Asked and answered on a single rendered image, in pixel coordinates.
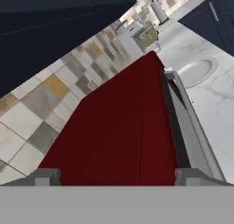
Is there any grey toaster oven door handle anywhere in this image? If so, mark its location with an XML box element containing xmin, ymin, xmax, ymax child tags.
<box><xmin>164</xmin><ymin>68</ymin><xmax>227</xmax><ymax>183</ymax></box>

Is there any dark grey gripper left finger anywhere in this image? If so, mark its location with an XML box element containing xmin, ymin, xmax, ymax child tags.
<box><xmin>5</xmin><ymin>168</ymin><xmax>61</xmax><ymax>187</ymax></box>

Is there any navy wall cupboard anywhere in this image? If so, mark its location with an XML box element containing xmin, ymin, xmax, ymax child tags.
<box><xmin>0</xmin><ymin>0</ymin><xmax>138</xmax><ymax>100</ymax></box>

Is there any navy cupboard run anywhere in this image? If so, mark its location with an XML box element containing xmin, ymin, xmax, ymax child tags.
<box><xmin>177</xmin><ymin>0</ymin><xmax>234</xmax><ymax>57</ymax></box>

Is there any grey cylinder canister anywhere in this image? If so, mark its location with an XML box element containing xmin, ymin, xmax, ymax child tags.
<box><xmin>150</xmin><ymin>0</ymin><xmax>169</xmax><ymax>26</ymax></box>

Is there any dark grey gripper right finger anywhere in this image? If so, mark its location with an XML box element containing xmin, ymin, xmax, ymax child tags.
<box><xmin>174</xmin><ymin>167</ymin><xmax>233</xmax><ymax>187</ymax></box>

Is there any white round plate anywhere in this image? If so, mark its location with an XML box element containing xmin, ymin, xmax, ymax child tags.
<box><xmin>176</xmin><ymin>57</ymin><xmax>220</xmax><ymax>90</ymax></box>

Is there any red toaster oven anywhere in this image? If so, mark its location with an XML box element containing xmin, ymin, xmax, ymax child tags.
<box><xmin>37</xmin><ymin>49</ymin><xmax>181</xmax><ymax>187</ymax></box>

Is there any white countertop appliance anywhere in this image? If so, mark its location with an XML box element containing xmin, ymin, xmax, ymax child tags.
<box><xmin>116</xmin><ymin>19</ymin><xmax>163</xmax><ymax>54</ymax></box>

